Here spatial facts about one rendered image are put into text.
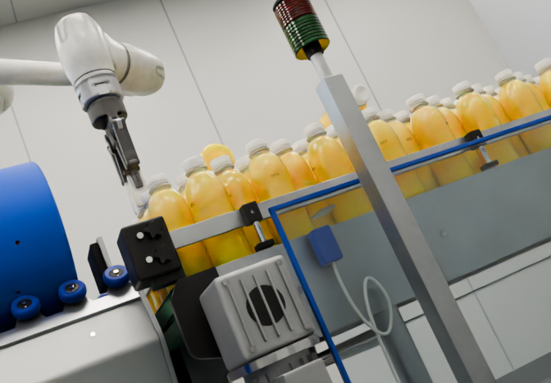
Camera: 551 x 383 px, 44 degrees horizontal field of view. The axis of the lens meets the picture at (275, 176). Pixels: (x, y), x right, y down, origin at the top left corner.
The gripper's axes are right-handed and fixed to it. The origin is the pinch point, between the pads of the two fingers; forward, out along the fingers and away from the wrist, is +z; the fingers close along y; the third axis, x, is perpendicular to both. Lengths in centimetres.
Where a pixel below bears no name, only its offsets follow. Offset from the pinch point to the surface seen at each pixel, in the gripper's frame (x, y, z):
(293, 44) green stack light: 23.8, 38.0, -4.4
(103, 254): -11.3, 7.1, 11.4
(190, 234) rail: 0.2, 22.8, 16.8
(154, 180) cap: -0.3, 16.2, 3.9
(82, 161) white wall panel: 38, -269, -119
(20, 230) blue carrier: -23.7, 16.4, 5.8
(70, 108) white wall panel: 42, -269, -155
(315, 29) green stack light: 27.1, 40.7, -5.0
